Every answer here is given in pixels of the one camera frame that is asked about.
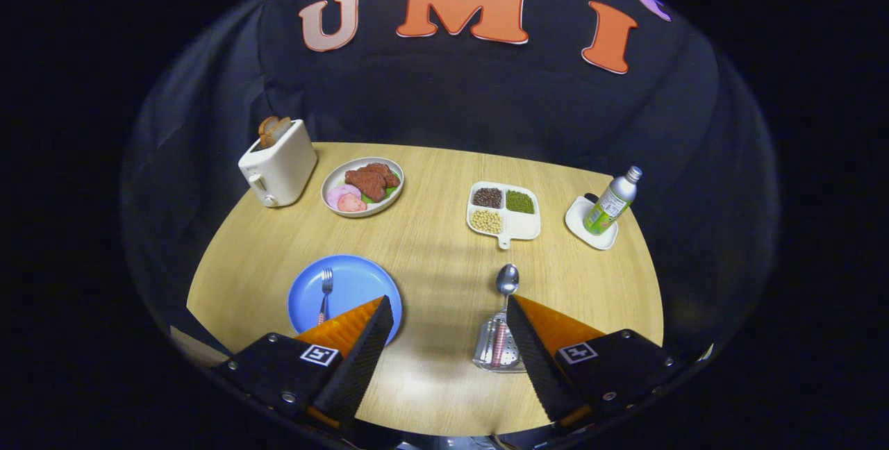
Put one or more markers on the beige round food plate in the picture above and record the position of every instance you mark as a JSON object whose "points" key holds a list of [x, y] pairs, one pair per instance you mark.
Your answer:
{"points": [[336, 175]]}

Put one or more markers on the blue round plate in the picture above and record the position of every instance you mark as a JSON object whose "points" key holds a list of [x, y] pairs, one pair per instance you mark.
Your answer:
{"points": [[361, 283]]}

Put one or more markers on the green mung beans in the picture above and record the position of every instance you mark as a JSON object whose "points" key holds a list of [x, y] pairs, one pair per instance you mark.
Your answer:
{"points": [[520, 202]]}

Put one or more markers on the pink ham slice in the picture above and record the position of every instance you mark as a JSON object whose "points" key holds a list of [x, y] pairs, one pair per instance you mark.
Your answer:
{"points": [[339, 193], [353, 204]]}

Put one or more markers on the brown toast slice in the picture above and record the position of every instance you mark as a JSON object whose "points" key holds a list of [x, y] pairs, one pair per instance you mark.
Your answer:
{"points": [[266, 128], [281, 128]]}

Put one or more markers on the white toaster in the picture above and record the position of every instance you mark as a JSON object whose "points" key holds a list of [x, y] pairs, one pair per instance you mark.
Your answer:
{"points": [[285, 162]]}

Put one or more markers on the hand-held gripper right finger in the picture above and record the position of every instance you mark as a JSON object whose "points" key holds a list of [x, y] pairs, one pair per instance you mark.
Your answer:
{"points": [[535, 360]]}

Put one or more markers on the green lettuce leaf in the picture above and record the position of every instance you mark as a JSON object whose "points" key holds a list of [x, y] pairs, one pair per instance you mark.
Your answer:
{"points": [[390, 192]]}

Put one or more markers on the silver bottle green label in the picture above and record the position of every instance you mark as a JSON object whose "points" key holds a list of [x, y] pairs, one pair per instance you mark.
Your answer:
{"points": [[610, 203]]}

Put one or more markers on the white divided tray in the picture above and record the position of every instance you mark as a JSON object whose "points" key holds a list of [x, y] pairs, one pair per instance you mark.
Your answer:
{"points": [[524, 226]]}

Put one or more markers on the red-brown meat pieces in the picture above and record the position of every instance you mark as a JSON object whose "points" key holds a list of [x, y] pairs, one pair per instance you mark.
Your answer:
{"points": [[371, 179]]}

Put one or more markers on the yellow soybeans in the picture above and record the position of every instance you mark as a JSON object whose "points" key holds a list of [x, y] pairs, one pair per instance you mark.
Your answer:
{"points": [[486, 221]]}

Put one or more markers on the dark red beans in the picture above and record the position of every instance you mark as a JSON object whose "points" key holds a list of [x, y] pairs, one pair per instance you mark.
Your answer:
{"points": [[487, 198]]}

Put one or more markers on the metal mesh cutlery basket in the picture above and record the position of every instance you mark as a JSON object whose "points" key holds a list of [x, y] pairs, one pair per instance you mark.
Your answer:
{"points": [[484, 349]]}

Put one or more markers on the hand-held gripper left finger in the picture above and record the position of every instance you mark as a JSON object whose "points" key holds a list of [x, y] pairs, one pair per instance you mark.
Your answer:
{"points": [[358, 360]]}

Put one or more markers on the white square coaster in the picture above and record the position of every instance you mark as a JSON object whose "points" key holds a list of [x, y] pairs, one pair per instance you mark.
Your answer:
{"points": [[576, 217]]}

